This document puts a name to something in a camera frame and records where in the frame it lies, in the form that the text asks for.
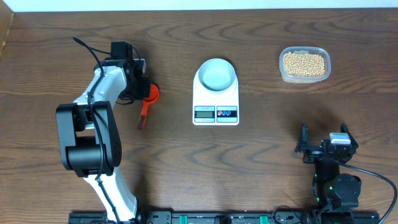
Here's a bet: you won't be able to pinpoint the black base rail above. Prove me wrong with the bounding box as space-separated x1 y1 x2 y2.
68 210 381 224

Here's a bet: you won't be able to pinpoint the orange measuring scoop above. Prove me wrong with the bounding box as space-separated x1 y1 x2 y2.
137 84 160 129

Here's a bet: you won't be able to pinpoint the yellow soybeans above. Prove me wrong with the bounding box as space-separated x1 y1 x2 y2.
282 52 326 77

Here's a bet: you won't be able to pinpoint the clear plastic container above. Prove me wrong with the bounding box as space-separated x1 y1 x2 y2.
279 46 331 84

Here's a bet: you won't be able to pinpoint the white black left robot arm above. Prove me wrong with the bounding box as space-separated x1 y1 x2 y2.
56 59 148 223

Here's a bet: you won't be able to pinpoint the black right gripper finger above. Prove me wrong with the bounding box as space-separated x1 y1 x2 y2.
340 123 358 146
295 123 308 152

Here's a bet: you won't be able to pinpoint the white digital kitchen scale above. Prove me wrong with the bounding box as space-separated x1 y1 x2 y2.
192 70 240 126

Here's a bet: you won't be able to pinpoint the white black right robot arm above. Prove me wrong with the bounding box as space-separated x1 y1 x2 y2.
295 123 361 211

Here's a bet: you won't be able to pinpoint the grey round bowl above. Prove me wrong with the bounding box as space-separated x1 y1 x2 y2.
198 58 238 91

